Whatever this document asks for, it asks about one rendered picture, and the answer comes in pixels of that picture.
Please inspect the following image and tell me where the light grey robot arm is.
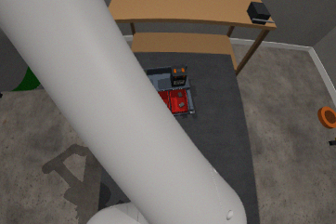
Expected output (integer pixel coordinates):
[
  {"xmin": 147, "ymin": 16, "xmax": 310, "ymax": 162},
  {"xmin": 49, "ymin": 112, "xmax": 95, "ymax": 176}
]
[{"xmin": 0, "ymin": 0, "xmax": 247, "ymax": 224}]

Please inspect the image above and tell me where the dark grey case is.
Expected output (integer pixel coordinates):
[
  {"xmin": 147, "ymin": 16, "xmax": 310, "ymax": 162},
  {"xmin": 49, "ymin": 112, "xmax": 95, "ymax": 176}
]
[{"xmin": 170, "ymin": 65, "xmax": 187, "ymax": 87}]

